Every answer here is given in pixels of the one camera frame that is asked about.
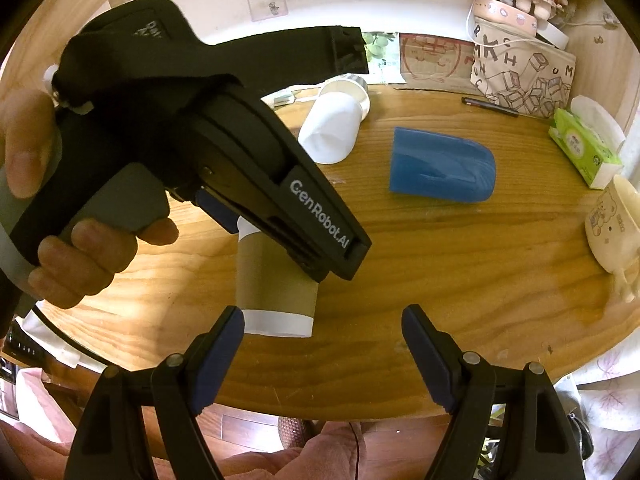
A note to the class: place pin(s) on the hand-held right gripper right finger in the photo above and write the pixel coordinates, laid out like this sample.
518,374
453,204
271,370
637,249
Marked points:
425,355

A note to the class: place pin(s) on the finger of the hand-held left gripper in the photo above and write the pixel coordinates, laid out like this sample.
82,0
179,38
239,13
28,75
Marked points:
300,255
215,210

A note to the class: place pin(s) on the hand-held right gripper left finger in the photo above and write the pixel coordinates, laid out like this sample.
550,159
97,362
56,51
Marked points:
220,360

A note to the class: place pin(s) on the brown paper cup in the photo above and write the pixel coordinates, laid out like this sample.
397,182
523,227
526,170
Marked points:
275,285

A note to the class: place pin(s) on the white plastic cup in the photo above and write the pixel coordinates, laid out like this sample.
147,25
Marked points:
330,130

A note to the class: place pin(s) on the blue plastic cup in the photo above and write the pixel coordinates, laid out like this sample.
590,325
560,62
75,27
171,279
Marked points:
440,165

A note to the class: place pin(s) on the person's left hand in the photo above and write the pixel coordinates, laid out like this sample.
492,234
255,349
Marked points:
75,270

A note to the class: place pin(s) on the woven basket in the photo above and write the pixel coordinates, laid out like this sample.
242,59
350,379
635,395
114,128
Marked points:
297,430

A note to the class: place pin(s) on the person's pink clothed legs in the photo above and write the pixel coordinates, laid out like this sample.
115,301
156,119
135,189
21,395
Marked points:
310,460

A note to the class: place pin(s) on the white paper sheet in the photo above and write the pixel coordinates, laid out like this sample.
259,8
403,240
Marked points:
55,340

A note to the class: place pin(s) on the pink cloth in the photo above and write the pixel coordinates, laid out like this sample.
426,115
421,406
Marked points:
42,400

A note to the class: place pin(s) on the floral cloth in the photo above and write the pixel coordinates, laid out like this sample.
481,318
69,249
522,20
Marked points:
610,400

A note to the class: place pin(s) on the green grape picture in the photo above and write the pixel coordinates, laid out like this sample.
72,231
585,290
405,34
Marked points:
380,52

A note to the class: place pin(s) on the cream bear print mug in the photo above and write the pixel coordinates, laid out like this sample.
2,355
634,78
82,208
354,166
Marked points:
615,230

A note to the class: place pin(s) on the red print cardboard box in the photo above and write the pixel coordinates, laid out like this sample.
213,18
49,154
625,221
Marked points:
435,57

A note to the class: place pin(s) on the black pen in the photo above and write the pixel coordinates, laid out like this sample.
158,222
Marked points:
492,107

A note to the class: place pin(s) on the green tissue pack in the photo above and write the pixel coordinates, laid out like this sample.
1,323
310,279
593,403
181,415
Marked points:
580,145

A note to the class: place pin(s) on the letter print fabric bag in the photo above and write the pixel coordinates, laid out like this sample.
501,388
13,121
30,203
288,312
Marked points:
520,65

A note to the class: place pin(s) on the pink round box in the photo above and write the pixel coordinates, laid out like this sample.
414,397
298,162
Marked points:
500,12

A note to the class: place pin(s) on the pink square wall sticker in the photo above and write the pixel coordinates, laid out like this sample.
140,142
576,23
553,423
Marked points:
267,4

